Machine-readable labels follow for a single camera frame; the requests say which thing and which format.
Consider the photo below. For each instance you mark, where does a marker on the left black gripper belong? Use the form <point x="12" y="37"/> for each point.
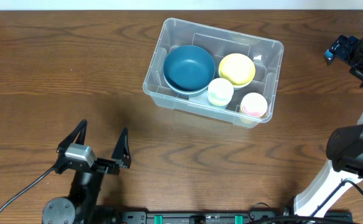
<point x="100" y="165"/>

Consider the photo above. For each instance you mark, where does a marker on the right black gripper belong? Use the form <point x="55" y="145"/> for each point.
<point x="356" y="58"/>

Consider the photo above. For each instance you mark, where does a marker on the pink plastic cup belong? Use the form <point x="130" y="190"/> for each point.
<point x="254" y="104"/>

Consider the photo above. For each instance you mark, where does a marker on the yellow small bowl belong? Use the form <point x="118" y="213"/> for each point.
<point x="237" y="68"/>

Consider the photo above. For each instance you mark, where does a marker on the white small bowl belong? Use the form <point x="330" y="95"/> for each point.
<point x="238" y="87"/>

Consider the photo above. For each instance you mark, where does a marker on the dark blue large bowl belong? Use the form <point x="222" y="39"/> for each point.
<point x="178" y="92"/>

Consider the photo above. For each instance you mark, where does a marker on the cream white plastic cup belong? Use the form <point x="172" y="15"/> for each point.
<point x="221" y="88"/>

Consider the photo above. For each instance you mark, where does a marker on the yellow cup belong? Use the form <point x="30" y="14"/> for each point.
<point x="246" y="120"/>
<point x="219" y="102"/>

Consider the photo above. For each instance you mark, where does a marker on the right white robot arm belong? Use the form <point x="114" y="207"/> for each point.
<point x="344" y="151"/>

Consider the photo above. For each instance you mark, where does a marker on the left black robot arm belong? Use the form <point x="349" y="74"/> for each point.
<point x="80" y="204"/>

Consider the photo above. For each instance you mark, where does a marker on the clear plastic storage container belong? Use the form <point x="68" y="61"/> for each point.
<point x="266" y="55"/>

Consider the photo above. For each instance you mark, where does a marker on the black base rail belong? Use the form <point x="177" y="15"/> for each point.
<point x="260" y="215"/>

